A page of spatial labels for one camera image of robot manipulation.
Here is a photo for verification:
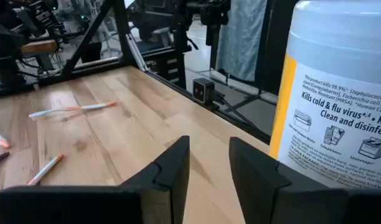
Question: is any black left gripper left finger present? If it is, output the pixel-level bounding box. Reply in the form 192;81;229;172
0;136;191;224

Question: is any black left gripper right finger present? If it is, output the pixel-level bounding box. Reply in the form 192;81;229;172
229;136;381;224

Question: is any neighbouring black robot station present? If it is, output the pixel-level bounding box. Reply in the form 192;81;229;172
128;0;232;91

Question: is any white yellow disinfecting wipes canister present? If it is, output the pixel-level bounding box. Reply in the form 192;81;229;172
269;0;381;190

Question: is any black camera cable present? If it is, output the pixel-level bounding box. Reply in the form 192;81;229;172
214;91;266;133

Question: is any small black table-level camera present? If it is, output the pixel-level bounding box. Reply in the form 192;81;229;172
192;77;217;106

